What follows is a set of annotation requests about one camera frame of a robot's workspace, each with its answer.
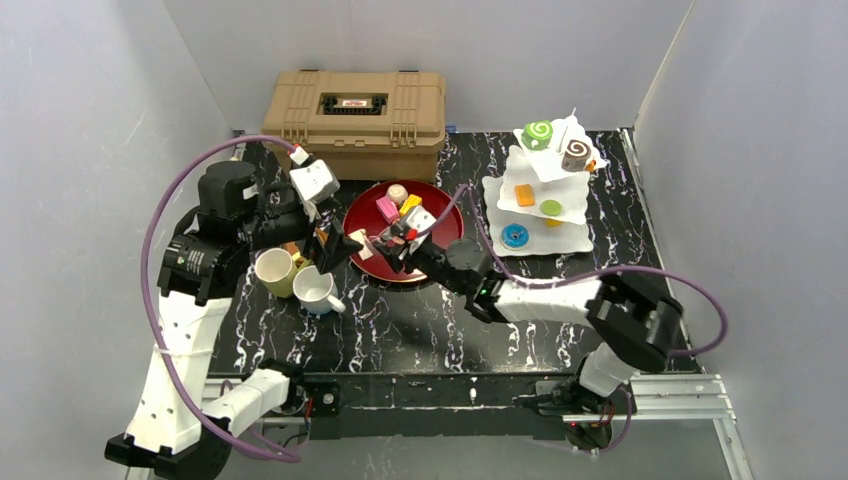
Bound red round tray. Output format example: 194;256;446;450
343;180;465;283

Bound yellow green mug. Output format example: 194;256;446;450
255;248;309;298

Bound white grey mug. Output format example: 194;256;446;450
293;265;346;316

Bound pink handled metal tongs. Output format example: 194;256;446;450
369;229;407;257

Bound pink toy cake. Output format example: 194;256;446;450
375;196;400;225

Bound yellow toy cake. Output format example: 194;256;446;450
399;194;422;216

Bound tan plastic toolbox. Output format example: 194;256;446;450
261;70;447;183

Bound blue toy donut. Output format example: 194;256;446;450
500;223;530;250

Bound orange toy cake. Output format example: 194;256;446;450
514;184;535;208

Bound white tiered cake stand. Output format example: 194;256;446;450
482;114;608;257

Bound green toy macaron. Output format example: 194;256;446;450
539;199;563;217

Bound green swirl roll cake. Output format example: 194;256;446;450
520;120;554;151

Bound brown swirl roll cake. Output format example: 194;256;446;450
561;139;593;172

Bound wooden coaster stack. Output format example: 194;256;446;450
282;228;328;265

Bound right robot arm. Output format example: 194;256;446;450
373;234;683;401

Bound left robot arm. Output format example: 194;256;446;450
104;160;353;479

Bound white toy cake slice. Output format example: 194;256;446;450
349;228;375;261

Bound white round toy mochi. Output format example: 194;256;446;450
386;184;409;205

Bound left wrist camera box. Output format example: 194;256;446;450
289;144;340;221

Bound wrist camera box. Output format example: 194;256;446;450
289;144;340;221
393;205;436;253

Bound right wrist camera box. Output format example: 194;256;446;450
393;205;436;253

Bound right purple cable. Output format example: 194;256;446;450
410;184;729;454

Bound purple cable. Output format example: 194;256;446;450
140;135;306;463
410;184;729;454

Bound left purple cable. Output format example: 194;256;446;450
140;135;306;463

